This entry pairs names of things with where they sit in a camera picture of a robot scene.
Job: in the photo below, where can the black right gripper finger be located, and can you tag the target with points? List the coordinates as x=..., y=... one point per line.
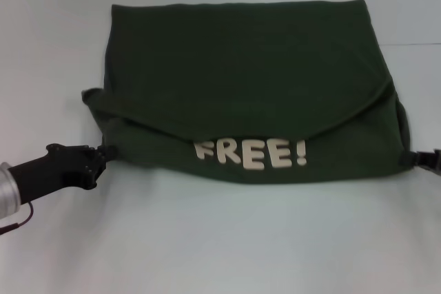
x=420, y=158

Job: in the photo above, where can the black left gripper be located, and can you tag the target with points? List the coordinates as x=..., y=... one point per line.
x=51, y=170

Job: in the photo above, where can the dark green t-shirt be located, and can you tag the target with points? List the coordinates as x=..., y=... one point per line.
x=241, y=84

